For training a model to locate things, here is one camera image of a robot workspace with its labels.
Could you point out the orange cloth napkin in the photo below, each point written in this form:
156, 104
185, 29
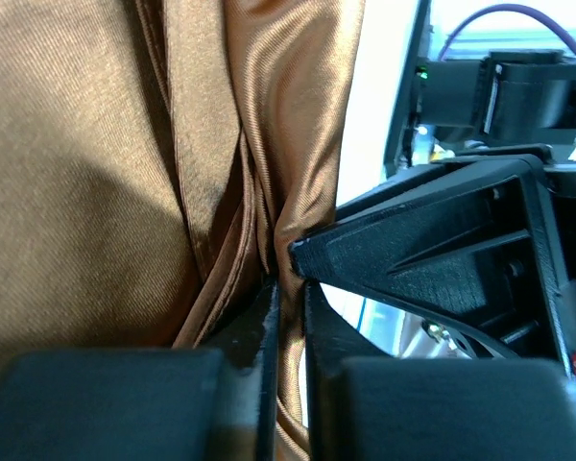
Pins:
157, 159

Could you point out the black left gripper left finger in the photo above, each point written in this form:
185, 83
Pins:
216, 402

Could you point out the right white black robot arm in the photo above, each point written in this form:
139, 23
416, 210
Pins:
511, 102

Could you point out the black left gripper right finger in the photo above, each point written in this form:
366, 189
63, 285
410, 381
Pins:
366, 405

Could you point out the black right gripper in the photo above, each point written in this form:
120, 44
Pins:
470, 244

